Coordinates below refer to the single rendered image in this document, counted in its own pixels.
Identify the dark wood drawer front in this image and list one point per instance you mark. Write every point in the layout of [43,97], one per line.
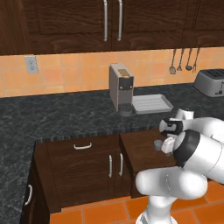
[61,145]

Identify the dark wood wall cupboard door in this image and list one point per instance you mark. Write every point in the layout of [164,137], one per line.
[151,24]
[207,23]
[67,26]

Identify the narrow dark wood cupboard door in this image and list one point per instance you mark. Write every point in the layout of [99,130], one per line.
[126,178]

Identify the grey wall socket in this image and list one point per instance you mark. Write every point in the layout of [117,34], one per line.
[31,64]

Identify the grey coffee machine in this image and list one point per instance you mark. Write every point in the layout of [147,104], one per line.
[121,87]

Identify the open dark wood drawer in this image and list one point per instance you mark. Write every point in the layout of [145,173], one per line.
[140,151]

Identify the silver toaster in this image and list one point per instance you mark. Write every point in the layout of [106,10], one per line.
[210,83]

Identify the hanging whisk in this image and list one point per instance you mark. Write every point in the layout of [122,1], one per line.
[195,65]

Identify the hanging slotted spatula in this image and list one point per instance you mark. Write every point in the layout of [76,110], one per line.
[172,69]

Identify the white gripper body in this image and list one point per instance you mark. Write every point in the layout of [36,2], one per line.
[168,145]

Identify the dark wood side cupboard door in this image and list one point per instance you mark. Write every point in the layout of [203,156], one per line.
[38,201]

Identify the hanging fork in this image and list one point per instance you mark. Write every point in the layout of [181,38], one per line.
[179,67]

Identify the small grey measuring cup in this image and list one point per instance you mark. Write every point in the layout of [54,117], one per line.
[157,145]

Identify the hanging ladle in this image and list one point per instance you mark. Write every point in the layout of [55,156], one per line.
[188,67]

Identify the wide dark wood cupboard door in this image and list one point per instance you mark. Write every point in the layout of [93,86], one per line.
[78,178]

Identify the grey metal tray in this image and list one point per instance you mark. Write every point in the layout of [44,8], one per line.
[150,103]

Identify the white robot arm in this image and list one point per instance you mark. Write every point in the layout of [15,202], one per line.
[169,183]

